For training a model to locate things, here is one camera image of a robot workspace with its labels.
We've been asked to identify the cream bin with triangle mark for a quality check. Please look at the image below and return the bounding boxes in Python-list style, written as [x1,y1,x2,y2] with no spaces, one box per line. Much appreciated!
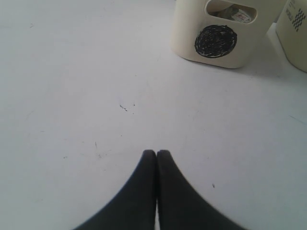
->
[275,0,307,72]

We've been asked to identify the cream bin with circle mark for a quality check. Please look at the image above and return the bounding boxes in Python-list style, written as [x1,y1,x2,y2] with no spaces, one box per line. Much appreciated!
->
[170,0,286,69]

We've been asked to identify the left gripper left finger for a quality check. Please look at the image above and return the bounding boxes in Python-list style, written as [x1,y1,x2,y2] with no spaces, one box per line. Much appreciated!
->
[76,149,157,230]

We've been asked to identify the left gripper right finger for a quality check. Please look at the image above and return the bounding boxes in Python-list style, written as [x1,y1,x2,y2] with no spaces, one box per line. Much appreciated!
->
[156,150,244,230]

